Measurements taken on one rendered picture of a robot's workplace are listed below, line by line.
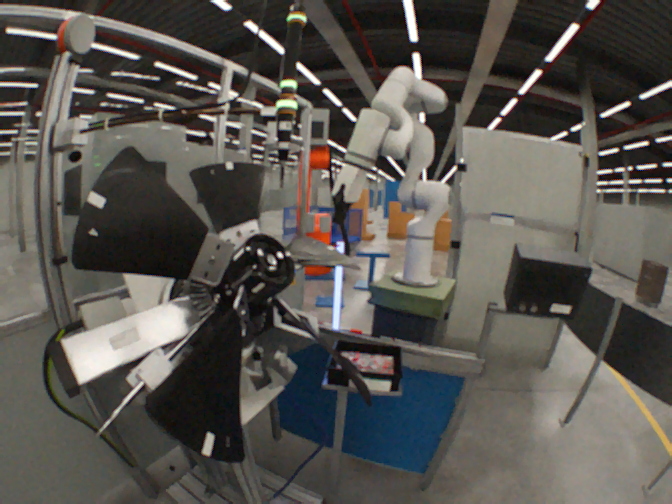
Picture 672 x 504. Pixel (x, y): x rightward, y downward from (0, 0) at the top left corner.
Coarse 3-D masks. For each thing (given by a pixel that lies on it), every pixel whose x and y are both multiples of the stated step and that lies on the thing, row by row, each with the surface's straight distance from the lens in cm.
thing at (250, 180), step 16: (192, 176) 76; (208, 176) 74; (224, 176) 73; (240, 176) 73; (256, 176) 74; (208, 192) 71; (224, 192) 69; (240, 192) 68; (256, 192) 68; (208, 208) 67; (224, 208) 66; (240, 208) 64; (256, 208) 64; (224, 224) 62
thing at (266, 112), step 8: (264, 112) 63; (272, 112) 63; (264, 120) 62; (272, 120) 62; (272, 128) 62; (272, 136) 61; (272, 144) 60; (280, 144) 59; (288, 144) 59; (296, 144) 60
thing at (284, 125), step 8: (296, 0) 80; (296, 8) 76; (304, 8) 78; (280, 120) 62; (288, 120) 62; (280, 128) 62; (288, 128) 61; (280, 136) 61; (288, 136) 61; (280, 152) 61; (288, 152) 61; (280, 160) 61; (288, 160) 62
